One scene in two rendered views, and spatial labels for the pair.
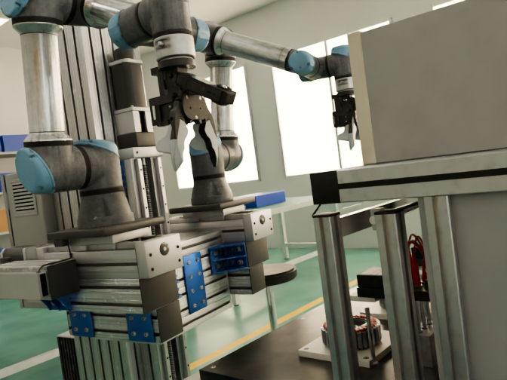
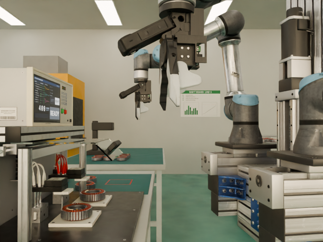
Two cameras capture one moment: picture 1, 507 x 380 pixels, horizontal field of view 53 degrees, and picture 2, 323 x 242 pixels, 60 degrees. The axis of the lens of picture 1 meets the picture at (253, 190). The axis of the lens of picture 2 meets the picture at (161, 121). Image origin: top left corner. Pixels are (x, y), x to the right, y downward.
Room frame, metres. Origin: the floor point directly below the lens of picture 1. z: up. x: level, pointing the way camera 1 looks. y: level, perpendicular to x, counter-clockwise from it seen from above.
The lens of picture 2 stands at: (2.13, -0.74, 1.12)
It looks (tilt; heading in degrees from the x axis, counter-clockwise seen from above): 1 degrees up; 139
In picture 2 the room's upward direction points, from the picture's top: straight up
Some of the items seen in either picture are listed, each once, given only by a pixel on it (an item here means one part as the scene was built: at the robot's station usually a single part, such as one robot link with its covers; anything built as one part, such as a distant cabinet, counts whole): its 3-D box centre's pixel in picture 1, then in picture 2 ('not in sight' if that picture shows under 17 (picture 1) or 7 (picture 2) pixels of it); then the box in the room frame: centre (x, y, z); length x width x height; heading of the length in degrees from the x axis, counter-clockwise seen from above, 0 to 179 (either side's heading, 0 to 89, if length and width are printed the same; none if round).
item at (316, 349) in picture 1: (352, 344); (93, 200); (0.96, -0.15, 0.78); 0.15 x 0.15 x 0.01; 49
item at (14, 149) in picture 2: not in sight; (14, 147); (1.11, -0.51, 1.05); 0.06 x 0.04 x 0.04; 139
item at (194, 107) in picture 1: (177, 94); (142, 91); (0.97, 0.12, 1.29); 0.09 x 0.08 x 0.12; 58
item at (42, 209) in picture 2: not in sight; (37, 212); (1.05, -0.42, 0.80); 0.08 x 0.05 x 0.06; 139
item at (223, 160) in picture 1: (207, 156); (322, 97); (1.82, 0.15, 1.20); 0.13 x 0.12 x 0.14; 156
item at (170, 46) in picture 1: (173, 51); (141, 76); (0.97, 0.11, 1.37); 0.08 x 0.08 x 0.05
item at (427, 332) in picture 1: (425, 342); (61, 195); (0.86, -0.26, 0.80); 0.08 x 0.05 x 0.06; 139
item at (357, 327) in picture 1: (351, 331); (93, 195); (0.96, -0.15, 0.80); 0.11 x 0.11 x 0.04
